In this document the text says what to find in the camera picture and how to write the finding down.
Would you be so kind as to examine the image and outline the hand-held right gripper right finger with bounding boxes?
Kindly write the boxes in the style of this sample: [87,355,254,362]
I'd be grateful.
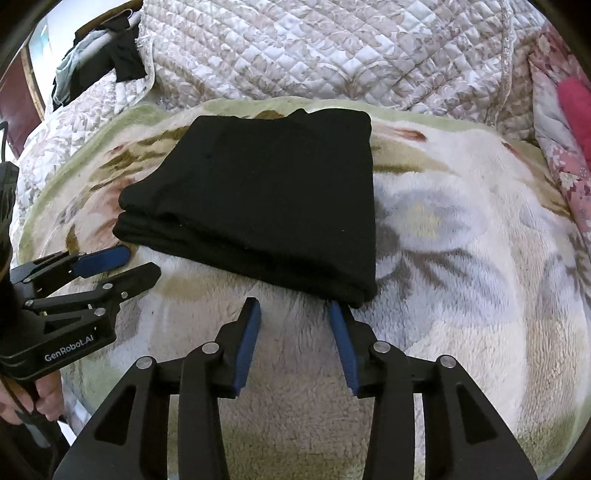
[328,300,539,480]

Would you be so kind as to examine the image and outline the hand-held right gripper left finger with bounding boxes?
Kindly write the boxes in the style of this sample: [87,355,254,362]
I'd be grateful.
[53,296,262,480]

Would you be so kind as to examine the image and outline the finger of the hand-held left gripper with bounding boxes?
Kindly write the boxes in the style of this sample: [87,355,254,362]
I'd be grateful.
[10,244,132,289]
[24,261,162,331]

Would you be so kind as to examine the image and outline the black pants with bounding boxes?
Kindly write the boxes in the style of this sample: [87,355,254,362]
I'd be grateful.
[113,108,379,310]

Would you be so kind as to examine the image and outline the person's left hand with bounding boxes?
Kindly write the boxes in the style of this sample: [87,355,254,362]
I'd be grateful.
[0,369,64,425]

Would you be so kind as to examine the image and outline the floral fleece blanket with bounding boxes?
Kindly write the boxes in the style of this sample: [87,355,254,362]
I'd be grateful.
[18,99,591,480]

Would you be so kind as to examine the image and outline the grey-blue hanging garment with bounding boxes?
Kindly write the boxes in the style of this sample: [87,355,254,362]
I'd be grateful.
[51,34,116,112]

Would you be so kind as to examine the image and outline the black hanging garment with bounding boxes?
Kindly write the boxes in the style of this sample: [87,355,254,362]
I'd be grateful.
[108,31,148,85]

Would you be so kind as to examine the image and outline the white quilted bedspread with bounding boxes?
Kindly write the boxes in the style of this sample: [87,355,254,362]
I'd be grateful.
[11,0,550,222]

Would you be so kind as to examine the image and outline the pink floral quilt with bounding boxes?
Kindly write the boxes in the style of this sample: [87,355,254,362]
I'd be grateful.
[526,23,591,232]

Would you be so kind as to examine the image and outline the pink pillow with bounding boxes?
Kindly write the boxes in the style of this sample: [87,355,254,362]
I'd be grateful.
[556,76,591,160]

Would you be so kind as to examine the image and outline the brown wooden bed frame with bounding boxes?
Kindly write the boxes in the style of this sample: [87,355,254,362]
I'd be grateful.
[0,0,144,134]

